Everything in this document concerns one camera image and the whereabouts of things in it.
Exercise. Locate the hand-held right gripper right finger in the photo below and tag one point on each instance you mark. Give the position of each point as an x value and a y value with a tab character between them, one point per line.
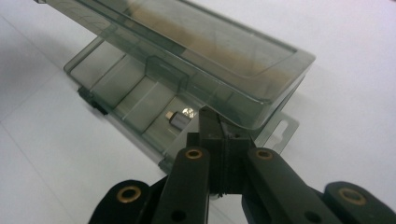
274	186

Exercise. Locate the small grey plug adapter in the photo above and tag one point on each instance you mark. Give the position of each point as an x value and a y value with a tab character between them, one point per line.
180	120

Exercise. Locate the white table cover sheet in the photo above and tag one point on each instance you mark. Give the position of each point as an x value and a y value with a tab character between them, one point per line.
342	93

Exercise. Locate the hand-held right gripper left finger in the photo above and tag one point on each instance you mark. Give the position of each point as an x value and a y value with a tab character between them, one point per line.
186	186

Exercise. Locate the grey transparent compartment box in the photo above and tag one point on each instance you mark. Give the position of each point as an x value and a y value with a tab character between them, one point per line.
218	56

